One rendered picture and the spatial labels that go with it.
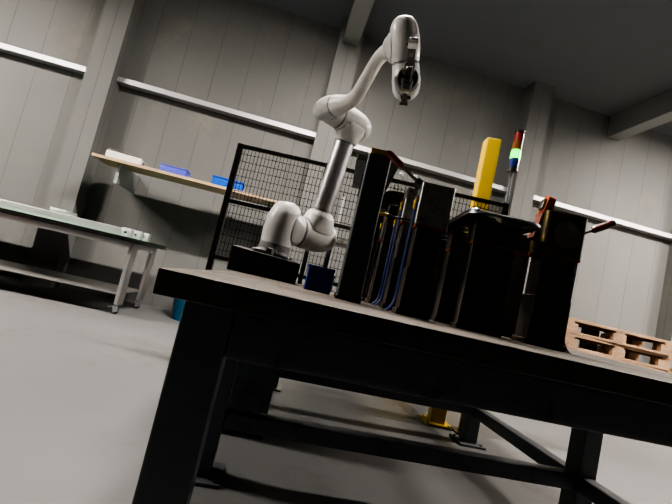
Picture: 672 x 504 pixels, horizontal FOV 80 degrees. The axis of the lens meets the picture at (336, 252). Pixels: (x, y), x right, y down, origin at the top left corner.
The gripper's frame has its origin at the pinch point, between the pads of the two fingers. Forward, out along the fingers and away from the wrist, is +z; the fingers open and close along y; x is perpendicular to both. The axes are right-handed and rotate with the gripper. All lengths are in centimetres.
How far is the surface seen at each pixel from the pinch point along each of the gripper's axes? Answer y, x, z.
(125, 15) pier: 101, -342, -359
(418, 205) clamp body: -38.6, 8.0, 22.4
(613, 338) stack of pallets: -188, 273, -324
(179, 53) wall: 71, -290, -390
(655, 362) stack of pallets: -213, 332, -337
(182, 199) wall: -107, -253, -342
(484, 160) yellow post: -19, 62, -166
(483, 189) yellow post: -39, 64, -160
